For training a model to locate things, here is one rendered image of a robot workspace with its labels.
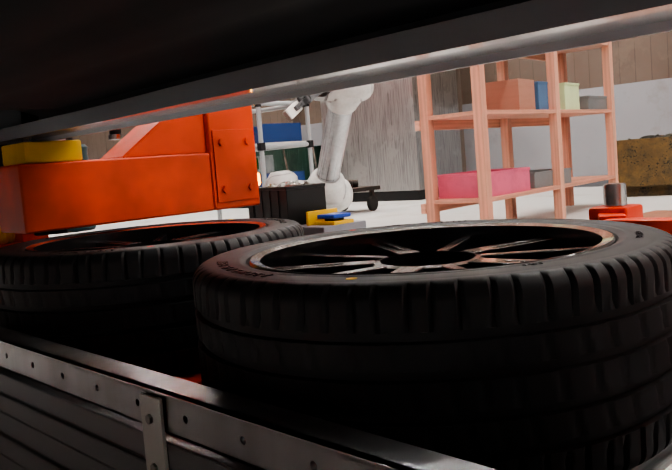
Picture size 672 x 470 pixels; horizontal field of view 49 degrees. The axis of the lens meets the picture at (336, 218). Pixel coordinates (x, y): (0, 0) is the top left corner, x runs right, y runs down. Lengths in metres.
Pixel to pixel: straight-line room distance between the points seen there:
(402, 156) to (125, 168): 8.39
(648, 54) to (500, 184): 5.02
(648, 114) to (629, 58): 0.76
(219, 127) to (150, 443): 1.32
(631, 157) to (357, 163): 4.06
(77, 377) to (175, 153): 1.07
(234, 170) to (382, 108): 8.31
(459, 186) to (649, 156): 3.14
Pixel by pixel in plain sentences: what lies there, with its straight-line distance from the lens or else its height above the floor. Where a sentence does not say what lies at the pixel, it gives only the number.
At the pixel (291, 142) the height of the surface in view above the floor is 0.76.
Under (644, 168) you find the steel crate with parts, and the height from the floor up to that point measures 0.29.
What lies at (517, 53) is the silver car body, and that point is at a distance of 0.88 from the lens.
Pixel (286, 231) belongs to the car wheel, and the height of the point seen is 0.50.
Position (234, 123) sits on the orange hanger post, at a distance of 2.13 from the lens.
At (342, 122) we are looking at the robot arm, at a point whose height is 0.78.
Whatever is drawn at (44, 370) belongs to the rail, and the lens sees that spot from 1.16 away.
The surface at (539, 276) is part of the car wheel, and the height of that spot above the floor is 0.50.
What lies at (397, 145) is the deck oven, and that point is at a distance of 10.21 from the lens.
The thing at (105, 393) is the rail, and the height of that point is 0.37.
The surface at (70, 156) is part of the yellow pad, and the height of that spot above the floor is 0.69.
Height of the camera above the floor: 0.63
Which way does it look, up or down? 4 degrees down
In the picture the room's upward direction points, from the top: 5 degrees counter-clockwise
